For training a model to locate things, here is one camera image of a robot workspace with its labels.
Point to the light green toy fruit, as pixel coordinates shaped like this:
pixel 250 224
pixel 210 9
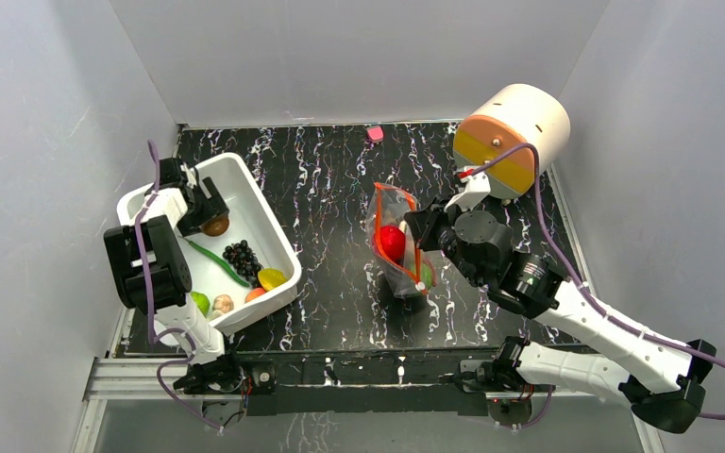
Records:
pixel 202 302

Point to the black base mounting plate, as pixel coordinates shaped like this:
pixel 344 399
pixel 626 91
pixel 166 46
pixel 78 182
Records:
pixel 374 380

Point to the clear zip bag orange zipper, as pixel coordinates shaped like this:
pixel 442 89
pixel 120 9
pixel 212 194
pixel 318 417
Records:
pixel 407 270

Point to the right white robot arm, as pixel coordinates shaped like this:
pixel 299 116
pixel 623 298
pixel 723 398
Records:
pixel 661 385

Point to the orange toy peach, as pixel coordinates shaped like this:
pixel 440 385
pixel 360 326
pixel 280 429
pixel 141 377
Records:
pixel 255 293

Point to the round cream drawer cabinet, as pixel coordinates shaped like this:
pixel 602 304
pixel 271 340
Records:
pixel 518 113

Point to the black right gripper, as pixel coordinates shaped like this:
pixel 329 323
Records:
pixel 421 226

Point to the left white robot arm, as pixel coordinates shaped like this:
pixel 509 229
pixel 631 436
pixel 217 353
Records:
pixel 148 266

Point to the green toy custard apple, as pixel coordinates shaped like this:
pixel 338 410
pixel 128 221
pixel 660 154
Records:
pixel 427 275

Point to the red yellow toy pomegranate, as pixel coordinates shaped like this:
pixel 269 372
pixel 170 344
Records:
pixel 391 242

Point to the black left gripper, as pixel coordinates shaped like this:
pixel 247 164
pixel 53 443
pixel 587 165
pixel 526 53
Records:
pixel 212 209

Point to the white toy garlic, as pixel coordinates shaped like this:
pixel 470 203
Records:
pixel 407 234

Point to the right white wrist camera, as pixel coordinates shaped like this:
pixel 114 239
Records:
pixel 476 186

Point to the yellow toy starfruit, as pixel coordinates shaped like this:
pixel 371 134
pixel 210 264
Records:
pixel 270 279

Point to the green toy bean pod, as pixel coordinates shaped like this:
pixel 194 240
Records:
pixel 219 261

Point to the black toy grape bunch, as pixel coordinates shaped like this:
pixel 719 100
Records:
pixel 244 261

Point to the white plastic bin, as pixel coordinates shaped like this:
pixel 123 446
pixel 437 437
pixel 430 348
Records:
pixel 251 220

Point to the beige toy garlic bulb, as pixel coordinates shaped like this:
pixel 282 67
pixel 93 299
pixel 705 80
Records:
pixel 223 304

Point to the brown toy kiwi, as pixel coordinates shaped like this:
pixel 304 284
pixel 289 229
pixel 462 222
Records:
pixel 216 227

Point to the small pink eraser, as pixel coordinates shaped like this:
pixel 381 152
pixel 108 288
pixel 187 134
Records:
pixel 374 134

